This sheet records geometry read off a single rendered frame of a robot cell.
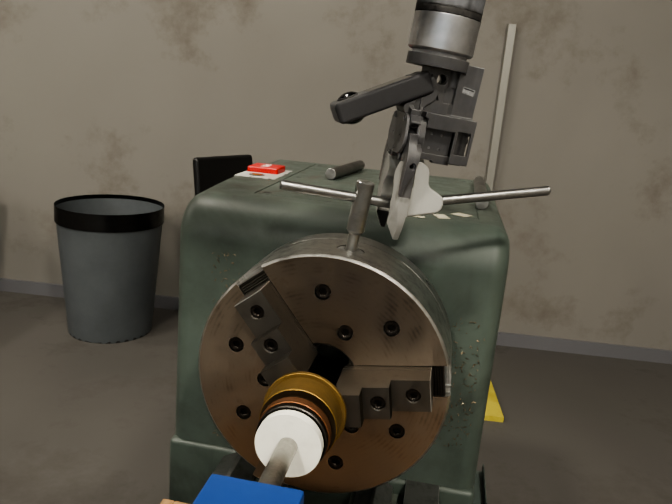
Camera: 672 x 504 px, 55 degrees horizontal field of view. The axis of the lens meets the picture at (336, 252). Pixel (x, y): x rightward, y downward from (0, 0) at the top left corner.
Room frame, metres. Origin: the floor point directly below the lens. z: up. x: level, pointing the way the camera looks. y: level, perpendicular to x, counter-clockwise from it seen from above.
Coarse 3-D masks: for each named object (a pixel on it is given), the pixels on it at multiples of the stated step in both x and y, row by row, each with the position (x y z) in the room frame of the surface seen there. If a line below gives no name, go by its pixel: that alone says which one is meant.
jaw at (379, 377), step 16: (352, 368) 0.70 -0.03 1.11; (368, 368) 0.70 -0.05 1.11; (384, 368) 0.70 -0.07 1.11; (400, 368) 0.70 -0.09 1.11; (416, 368) 0.69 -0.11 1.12; (432, 368) 0.70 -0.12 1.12; (336, 384) 0.66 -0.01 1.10; (352, 384) 0.66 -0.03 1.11; (368, 384) 0.66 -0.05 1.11; (384, 384) 0.66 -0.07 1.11; (400, 384) 0.66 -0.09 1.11; (416, 384) 0.66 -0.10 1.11; (432, 384) 0.69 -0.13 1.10; (352, 400) 0.63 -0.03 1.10; (368, 400) 0.65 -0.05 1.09; (384, 400) 0.65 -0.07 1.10; (400, 400) 0.66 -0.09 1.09; (416, 400) 0.66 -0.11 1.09; (432, 400) 0.68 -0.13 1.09; (352, 416) 0.63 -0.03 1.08; (368, 416) 0.65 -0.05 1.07; (384, 416) 0.65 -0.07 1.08
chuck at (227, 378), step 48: (336, 240) 0.80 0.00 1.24; (240, 288) 0.74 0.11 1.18; (288, 288) 0.73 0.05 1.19; (336, 288) 0.72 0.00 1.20; (384, 288) 0.71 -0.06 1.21; (240, 336) 0.74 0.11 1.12; (336, 336) 0.72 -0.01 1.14; (384, 336) 0.71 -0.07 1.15; (432, 336) 0.70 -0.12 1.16; (240, 384) 0.74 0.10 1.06; (240, 432) 0.73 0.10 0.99; (384, 432) 0.71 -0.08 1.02; (432, 432) 0.70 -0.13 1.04; (288, 480) 0.72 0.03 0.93; (336, 480) 0.71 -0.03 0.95; (384, 480) 0.70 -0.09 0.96
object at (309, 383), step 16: (272, 384) 0.64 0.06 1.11; (288, 384) 0.62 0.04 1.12; (304, 384) 0.62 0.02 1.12; (320, 384) 0.63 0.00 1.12; (272, 400) 0.61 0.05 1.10; (288, 400) 0.59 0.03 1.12; (304, 400) 0.59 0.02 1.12; (320, 400) 0.60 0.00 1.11; (336, 400) 0.63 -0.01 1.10; (320, 416) 0.58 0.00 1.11; (336, 416) 0.61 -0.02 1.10; (336, 432) 0.60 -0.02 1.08
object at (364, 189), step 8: (360, 184) 0.75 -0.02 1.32; (368, 184) 0.75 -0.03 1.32; (360, 192) 0.75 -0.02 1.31; (368, 192) 0.75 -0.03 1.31; (360, 200) 0.75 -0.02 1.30; (368, 200) 0.75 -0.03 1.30; (352, 208) 0.75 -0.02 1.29; (360, 208) 0.75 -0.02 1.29; (368, 208) 0.75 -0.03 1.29; (352, 216) 0.75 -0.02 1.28; (360, 216) 0.75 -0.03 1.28; (352, 224) 0.75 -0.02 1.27; (360, 224) 0.75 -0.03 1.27; (352, 232) 0.75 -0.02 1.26; (360, 232) 0.75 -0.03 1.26; (352, 240) 0.75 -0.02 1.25; (344, 248) 0.77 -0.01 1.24; (352, 248) 0.75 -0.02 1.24
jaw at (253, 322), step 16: (256, 288) 0.73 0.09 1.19; (272, 288) 0.72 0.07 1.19; (240, 304) 0.69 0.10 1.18; (256, 304) 0.69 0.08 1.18; (272, 304) 0.69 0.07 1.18; (256, 320) 0.69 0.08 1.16; (272, 320) 0.69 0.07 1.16; (288, 320) 0.70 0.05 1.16; (256, 336) 0.69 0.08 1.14; (272, 336) 0.67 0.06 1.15; (288, 336) 0.68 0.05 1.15; (304, 336) 0.71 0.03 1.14; (256, 352) 0.67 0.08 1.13; (272, 352) 0.67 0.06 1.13; (288, 352) 0.66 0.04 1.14; (304, 352) 0.69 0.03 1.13; (272, 368) 0.65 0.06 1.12; (288, 368) 0.64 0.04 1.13; (304, 368) 0.66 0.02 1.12
